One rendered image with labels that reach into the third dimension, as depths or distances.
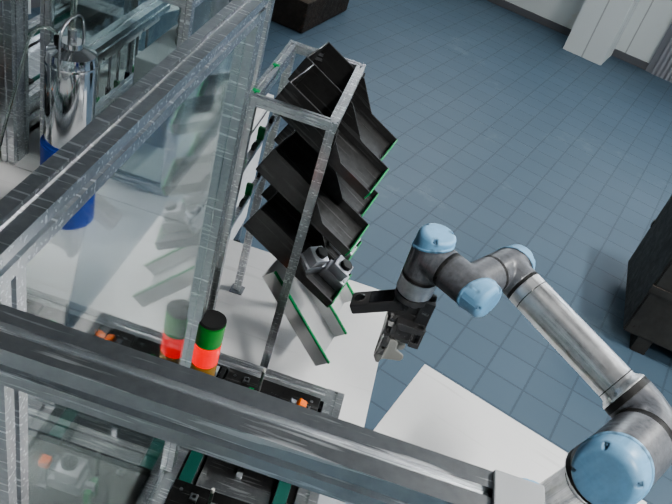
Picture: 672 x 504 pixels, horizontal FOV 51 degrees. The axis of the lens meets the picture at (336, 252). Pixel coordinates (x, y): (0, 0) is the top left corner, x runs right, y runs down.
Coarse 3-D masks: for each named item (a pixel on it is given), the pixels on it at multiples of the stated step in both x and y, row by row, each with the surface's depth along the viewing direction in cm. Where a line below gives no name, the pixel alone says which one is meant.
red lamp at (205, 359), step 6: (198, 348) 127; (198, 354) 127; (204, 354) 127; (210, 354) 127; (216, 354) 128; (192, 360) 130; (198, 360) 128; (204, 360) 128; (210, 360) 128; (216, 360) 130; (198, 366) 129; (204, 366) 129; (210, 366) 129
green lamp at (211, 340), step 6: (198, 324) 124; (198, 330) 125; (204, 330) 124; (210, 330) 124; (222, 330) 125; (198, 336) 125; (204, 336) 124; (210, 336) 124; (216, 336) 125; (222, 336) 126; (198, 342) 126; (204, 342) 125; (210, 342) 125; (216, 342) 126; (204, 348) 126; (210, 348) 126; (216, 348) 127
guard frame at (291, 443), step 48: (0, 336) 39; (48, 336) 40; (96, 336) 41; (0, 384) 40; (48, 384) 39; (96, 384) 38; (144, 384) 39; (192, 384) 40; (144, 432) 40; (192, 432) 39; (240, 432) 38; (288, 432) 39; (336, 432) 40; (288, 480) 40; (336, 480) 39; (384, 480) 38; (432, 480) 39; (480, 480) 40
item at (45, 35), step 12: (48, 0) 211; (168, 0) 203; (180, 0) 203; (192, 0) 202; (204, 0) 212; (48, 12) 213; (192, 12) 206; (48, 24) 215; (180, 24) 207; (192, 24) 209; (48, 36) 217; (180, 36) 209
